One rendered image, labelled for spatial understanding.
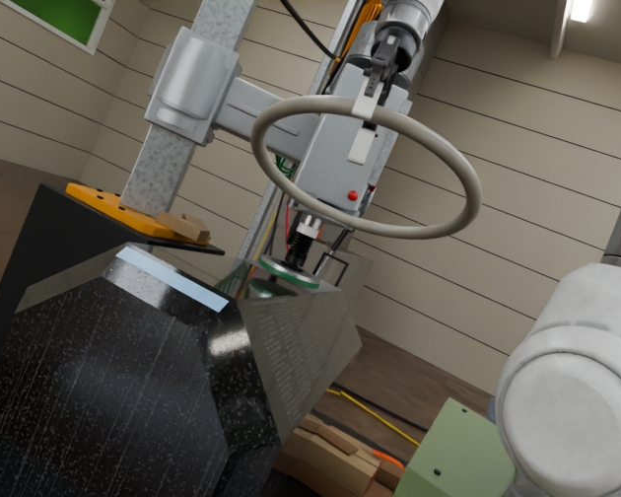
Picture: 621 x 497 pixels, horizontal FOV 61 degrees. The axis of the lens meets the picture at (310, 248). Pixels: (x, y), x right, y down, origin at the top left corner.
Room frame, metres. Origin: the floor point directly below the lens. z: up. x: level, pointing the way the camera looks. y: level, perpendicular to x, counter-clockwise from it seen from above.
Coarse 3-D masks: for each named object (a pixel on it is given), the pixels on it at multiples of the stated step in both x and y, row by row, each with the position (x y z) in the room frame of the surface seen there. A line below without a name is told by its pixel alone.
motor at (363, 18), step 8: (368, 0) 2.37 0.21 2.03; (376, 0) 2.33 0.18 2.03; (368, 8) 2.34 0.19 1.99; (376, 8) 2.30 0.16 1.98; (360, 16) 2.37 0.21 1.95; (368, 16) 2.31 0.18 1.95; (360, 24) 2.34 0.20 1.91; (352, 32) 2.39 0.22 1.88; (352, 40) 2.34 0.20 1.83; (336, 64) 2.30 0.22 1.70
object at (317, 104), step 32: (320, 96) 0.90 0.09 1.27; (256, 128) 1.03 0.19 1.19; (416, 128) 0.87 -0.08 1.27; (256, 160) 1.15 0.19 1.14; (448, 160) 0.90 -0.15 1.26; (288, 192) 1.25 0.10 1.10; (480, 192) 0.97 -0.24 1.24; (352, 224) 1.29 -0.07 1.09; (384, 224) 1.28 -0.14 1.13; (448, 224) 1.13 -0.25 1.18
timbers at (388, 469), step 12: (300, 468) 2.17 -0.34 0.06; (312, 468) 2.15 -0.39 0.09; (384, 468) 2.49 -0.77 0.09; (396, 468) 2.55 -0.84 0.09; (300, 480) 2.16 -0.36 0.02; (312, 480) 2.14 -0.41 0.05; (324, 480) 2.13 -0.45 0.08; (384, 480) 2.47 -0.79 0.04; (396, 480) 2.46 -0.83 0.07; (324, 492) 2.12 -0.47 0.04; (336, 492) 2.10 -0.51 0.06; (348, 492) 2.09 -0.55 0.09; (372, 492) 2.17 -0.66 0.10; (384, 492) 2.22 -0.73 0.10
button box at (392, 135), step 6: (408, 102) 1.65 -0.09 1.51; (402, 108) 1.65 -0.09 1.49; (408, 108) 1.65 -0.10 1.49; (390, 132) 1.65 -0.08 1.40; (396, 132) 1.65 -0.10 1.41; (390, 138) 1.65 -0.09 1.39; (384, 144) 1.65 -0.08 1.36; (390, 144) 1.65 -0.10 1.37; (384, 150) 1.65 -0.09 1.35; (390, 150) 1.65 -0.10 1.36; (384, 156) 1.65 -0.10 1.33; (378, 162) 1.65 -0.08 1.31; (384, 162) 1.65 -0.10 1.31; (378, 168) 1.65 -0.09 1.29; (372, 174) 1.65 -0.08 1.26; (378, 174) 1.65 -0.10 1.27; (372, 180) 1.65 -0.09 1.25
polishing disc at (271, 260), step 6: (264, 258) 1.69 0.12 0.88; (270, 258) 1.73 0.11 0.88; (276, 258) 1.80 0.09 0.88; (270, 264) 1.66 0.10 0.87; (276, 264) 1.65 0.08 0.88; (282, 264) 1.71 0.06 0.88; (282, 270) 1.64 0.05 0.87; (288, 270) 1.64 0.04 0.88; (294, 270) 1.69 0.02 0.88; (306, 270) 1.84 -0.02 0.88; (294, 276) 1.64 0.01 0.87; (300, 276) 1.65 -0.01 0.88; (306, 276) 1.68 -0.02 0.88; (312, 276) 1.76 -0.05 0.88; (312, 282) 1.68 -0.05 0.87; (318, 282) 1.72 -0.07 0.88
